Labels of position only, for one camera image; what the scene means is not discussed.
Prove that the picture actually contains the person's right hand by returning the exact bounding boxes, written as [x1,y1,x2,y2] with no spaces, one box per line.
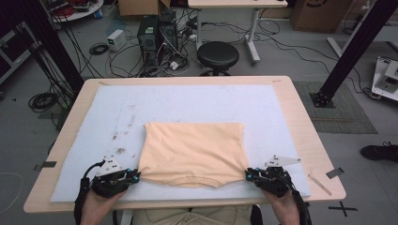
[262,187,302,223]

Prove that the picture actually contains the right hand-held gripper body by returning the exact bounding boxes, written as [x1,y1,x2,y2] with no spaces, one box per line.
[254,155,302,199]

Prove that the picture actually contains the round white table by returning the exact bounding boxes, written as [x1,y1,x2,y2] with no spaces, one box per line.
[43,0,105,23]

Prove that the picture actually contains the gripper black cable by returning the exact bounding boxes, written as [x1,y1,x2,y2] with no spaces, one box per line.
[290,182,314,225]
[73,159,107,225]

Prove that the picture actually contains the pale yellow printed T-shirt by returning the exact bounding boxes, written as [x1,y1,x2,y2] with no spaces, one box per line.
[137,121,251,189]

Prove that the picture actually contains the white foam mat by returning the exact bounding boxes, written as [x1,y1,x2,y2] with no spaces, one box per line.
[50,83,313,203]

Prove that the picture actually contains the open cardboard box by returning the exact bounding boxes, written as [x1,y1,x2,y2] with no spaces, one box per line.
[117,0,172,17]

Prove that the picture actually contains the small white box device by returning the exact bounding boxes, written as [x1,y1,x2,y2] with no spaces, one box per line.
[106,29,128,53]

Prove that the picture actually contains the grey floor mat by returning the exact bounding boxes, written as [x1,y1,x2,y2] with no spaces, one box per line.
[293,81,378,135]

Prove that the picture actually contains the large printed cardboard box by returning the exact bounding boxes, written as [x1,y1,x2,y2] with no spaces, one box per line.
[290,0,354,33]

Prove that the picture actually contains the white desk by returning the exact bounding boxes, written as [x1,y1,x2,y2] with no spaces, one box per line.
[187,0,289,66]

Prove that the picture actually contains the person's left hand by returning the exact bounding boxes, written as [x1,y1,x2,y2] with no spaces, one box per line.
[82,187,127,221]

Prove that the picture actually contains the person's khaki trousers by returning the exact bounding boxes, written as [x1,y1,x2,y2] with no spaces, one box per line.
[131,205,253,225]

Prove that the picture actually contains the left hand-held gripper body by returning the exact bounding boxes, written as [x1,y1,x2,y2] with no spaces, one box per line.
[90,155,132,199]

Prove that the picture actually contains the small coiled black cable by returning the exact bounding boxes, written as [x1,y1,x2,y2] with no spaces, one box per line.
[88,42,110,56]

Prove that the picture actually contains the black computer tower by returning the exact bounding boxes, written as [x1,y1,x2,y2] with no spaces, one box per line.
[136,15,161,65]
[159,22,180,59]

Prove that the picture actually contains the grey tape strip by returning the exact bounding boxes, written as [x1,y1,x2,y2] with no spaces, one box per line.
[33,160,58,173]
[325,167,345,180]

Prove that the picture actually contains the thin wooden stick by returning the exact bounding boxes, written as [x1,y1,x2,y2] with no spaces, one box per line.
[307,173,333,197]

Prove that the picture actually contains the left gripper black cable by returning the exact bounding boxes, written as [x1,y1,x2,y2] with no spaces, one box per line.
[73,159,107,225]

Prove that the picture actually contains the white machine housing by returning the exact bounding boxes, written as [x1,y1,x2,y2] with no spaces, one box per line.
[371,55,398,103]

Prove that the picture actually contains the large coiled black cable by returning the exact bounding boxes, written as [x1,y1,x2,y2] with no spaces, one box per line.
[27,91,60,113]

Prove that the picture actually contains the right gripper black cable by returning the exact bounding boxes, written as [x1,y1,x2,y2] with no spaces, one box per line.
[290,182,314,225]

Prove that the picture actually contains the black round stool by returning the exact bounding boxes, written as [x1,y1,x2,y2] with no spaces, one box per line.
[196,40,240,77]

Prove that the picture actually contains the black aluminium frame post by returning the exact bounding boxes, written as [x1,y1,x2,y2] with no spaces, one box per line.
[309,0,398,109]
[0,0,84,97]

